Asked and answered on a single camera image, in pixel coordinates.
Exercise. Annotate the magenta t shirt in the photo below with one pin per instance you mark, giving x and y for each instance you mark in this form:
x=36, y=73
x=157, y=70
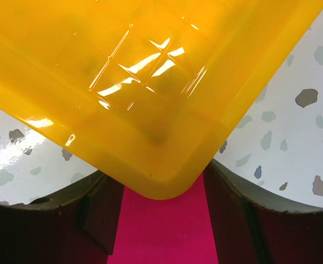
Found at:
x=169, y=231

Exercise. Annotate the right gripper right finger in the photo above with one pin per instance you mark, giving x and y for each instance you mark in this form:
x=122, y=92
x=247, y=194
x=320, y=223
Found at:
x=253, y=225

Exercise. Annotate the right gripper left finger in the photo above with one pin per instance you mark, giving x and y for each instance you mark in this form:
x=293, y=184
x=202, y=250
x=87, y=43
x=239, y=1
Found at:
x=76, y=224

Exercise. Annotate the yellow plastic tray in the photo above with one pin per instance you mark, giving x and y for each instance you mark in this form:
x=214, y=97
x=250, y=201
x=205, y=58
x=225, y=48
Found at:
x=145, y=91

